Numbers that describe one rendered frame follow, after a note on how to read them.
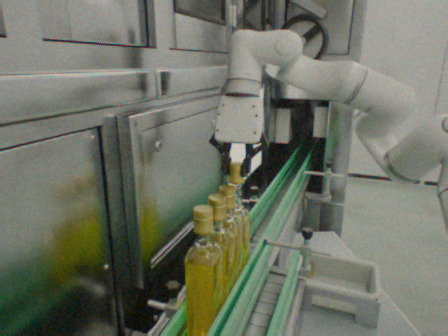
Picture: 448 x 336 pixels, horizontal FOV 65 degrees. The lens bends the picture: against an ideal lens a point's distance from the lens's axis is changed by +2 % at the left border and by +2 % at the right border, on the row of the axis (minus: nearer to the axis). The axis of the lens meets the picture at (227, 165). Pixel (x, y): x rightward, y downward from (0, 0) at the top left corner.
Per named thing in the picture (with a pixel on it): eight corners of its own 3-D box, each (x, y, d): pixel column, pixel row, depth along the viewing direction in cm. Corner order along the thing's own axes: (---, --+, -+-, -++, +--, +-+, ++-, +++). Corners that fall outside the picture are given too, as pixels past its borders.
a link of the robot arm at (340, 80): (353, 101, 70) (258, 58, 70) (335, 109, 83) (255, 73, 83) (372, 62, 70) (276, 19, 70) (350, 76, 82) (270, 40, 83)
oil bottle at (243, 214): (228, 279, 87) (228, 200, 81) (249, 284, 86) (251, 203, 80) (220, 293, 82) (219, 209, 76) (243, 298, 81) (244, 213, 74)
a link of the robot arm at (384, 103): (359, 111, 64) (321, 154, 76) (467, 159, 64) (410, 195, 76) (369, 59, 73) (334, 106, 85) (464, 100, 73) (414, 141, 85)
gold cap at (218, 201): (212, 213, 69) (212, 192, 68) (229, 215, 68) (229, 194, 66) (205, 220, 66) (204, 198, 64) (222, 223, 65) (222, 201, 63)
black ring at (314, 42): (277, 67, 160) (279, 16, 153) (325, 67, 152) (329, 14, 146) (275, 67, 155) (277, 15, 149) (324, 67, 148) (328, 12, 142)
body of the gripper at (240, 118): (214, 87, 73) (210, 141, 73) (261, 88, 69) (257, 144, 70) (226, 94, 80) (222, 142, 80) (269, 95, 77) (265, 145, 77)
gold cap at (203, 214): (207, 237, 59) (207, 213, 58) (189, 233, 61) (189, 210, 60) (216, 228, 62) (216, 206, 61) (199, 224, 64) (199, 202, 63)
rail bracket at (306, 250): (265, 262, 94) (266, 220, 91) (329, 275, 89) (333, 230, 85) (262, 268, 91) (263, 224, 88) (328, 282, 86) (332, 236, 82)
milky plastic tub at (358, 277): (299, 271, 112) (301, 247, 110) (375, 287, 105) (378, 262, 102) (289, 306, 97) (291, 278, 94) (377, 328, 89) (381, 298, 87)
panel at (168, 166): (255, 165, 149) (257, 84, 140) (262, 165, 148) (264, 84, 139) (130, 287, 69) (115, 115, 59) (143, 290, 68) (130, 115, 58)
